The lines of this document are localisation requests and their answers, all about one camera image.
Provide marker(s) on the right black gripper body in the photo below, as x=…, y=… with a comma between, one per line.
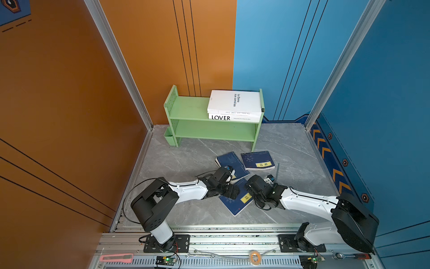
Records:
x=258, y=199

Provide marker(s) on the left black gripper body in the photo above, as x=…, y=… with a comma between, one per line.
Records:
x=227, y=190

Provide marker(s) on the blue book front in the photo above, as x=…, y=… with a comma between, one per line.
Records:
x=241, y=201

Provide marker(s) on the blue book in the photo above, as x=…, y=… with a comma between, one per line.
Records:
x=241, y=201
x=257, y=160
x=232, y=160

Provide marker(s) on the white LOVER book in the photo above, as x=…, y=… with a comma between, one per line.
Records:
x=233, y=118

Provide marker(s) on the white La Dame book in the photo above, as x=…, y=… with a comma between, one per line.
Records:
x=234, y=102

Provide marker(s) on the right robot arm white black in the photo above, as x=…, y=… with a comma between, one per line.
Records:
x=347, y=220

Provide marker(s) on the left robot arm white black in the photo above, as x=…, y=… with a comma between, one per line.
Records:
x=153, y=205

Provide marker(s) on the blue book middle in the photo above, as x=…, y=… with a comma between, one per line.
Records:
x=232, y=160

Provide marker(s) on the yellow black screwdriver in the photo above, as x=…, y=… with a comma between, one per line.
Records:
x=277, y=173

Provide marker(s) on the blue book near shelf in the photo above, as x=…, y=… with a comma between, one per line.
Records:
x=257, y=160

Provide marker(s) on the tape roll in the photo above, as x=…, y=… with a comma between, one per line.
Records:
x=255, y=258

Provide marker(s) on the green wooden shelf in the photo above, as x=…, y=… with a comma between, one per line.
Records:
x=188, y=119

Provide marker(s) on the right circuit board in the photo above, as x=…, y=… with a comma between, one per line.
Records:
x=311, y=262

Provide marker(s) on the circuit board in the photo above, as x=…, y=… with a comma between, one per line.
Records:
x=311, y=262
x=166, y=262

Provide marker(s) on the left circuit board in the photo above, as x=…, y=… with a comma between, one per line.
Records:
x=166, y=262

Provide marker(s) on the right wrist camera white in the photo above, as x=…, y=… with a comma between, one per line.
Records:
x=269, y=178

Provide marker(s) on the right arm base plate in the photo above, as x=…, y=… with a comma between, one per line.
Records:
x=289, y=243

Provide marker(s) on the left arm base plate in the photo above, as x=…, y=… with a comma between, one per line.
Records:
x=177, y=244

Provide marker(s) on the silver wrench on rail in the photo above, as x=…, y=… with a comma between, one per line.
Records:
x=200, y=255

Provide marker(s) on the red handled ratchet wrench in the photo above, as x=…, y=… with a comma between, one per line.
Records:
x=357, y=256

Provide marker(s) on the pink tool on rail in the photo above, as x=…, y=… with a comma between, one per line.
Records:
x=123, y=258

